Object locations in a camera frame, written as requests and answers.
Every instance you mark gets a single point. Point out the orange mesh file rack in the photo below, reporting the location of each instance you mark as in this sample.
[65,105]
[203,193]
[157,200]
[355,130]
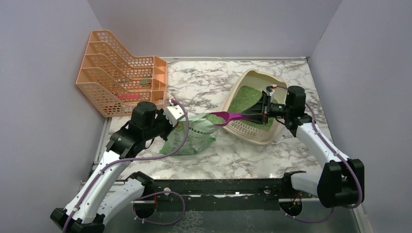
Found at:
[115,81]

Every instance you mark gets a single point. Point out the green litter bag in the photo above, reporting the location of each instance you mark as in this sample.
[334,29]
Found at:
[201,130]

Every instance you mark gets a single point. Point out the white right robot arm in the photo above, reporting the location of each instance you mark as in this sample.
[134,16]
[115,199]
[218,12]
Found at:
[341,183]

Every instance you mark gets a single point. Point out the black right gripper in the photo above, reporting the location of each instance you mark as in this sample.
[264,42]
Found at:
[256,110]

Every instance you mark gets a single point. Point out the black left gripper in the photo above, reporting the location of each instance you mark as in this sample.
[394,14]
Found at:
[161,114]

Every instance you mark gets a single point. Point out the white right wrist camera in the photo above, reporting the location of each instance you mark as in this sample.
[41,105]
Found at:
[269,93]

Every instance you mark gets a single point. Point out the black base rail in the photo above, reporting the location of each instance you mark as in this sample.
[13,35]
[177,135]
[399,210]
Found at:
[215,195]

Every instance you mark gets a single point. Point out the green litter pellets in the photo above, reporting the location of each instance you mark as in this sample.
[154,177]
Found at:
[245,98]

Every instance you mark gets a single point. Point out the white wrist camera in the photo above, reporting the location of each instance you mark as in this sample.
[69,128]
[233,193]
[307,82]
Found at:
[174,114]
[269,93]

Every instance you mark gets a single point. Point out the purple plastic litter scoop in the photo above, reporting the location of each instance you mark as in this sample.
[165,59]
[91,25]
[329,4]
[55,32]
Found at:
[227,117]

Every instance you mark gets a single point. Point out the beige plastic litter box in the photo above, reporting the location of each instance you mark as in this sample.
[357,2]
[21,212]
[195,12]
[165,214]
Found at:
[257,80]

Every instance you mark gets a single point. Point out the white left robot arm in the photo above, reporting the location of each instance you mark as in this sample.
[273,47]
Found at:
[92,208]

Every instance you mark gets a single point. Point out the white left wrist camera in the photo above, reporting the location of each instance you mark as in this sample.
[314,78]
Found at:
[174,114]

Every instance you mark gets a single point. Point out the white bag sealing clip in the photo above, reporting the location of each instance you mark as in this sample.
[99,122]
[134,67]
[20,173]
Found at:
[282,132]

